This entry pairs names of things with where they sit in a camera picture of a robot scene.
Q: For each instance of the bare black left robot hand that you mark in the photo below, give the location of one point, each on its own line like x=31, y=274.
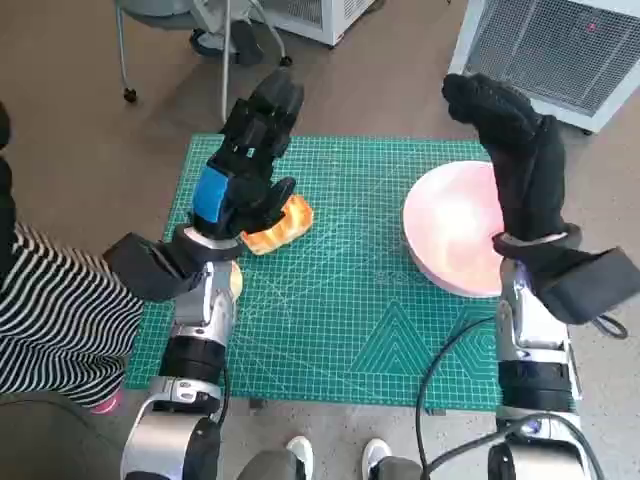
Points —
x=250, y=150

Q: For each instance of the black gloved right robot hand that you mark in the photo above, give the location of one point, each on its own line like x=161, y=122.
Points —
x=530, y=165

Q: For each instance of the person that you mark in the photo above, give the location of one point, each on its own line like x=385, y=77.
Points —
x=247, y=45
x=300, y=452
x=50, y=310

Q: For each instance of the round toy bread bun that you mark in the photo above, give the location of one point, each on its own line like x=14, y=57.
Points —
x=237, y=277

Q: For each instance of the pink bowl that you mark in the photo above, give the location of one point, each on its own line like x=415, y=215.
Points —
x=450, y=225

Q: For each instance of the large white mesh cabinet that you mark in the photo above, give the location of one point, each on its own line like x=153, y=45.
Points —
x=550, y=45

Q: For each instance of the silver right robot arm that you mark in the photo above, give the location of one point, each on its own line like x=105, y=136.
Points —
x=530, y=325

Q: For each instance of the grey office chair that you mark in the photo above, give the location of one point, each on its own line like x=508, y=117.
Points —
x=150, y=10

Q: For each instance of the green cutting mat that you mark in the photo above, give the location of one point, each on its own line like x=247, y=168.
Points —
x=325, y=300

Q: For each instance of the orange rectangular toy bread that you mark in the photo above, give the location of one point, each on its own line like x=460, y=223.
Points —
x=285, y=230

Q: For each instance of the small white mesh cabinet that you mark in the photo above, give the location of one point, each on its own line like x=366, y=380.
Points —
x=320, y=20

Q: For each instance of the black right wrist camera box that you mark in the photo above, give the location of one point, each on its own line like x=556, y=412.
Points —
x=590, y=285

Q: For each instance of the small table clamp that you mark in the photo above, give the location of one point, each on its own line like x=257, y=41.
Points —
x=435, y=411
x=257, y=405

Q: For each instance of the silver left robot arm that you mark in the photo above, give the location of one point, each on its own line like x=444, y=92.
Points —
x=210, y=320

